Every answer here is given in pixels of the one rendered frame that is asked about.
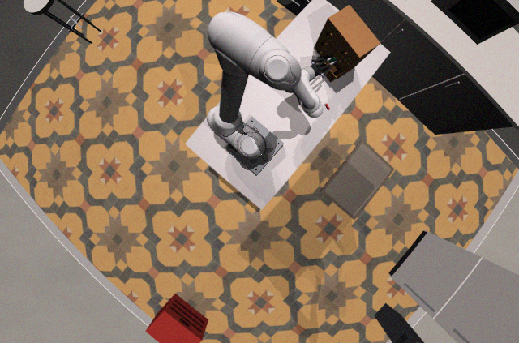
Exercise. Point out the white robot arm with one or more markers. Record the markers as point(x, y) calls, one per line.
point(244, 48)

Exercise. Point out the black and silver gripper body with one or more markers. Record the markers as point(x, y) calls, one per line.
point(316, 69)

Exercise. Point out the brown small chest of drawers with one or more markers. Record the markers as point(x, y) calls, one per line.
point(355, 32)

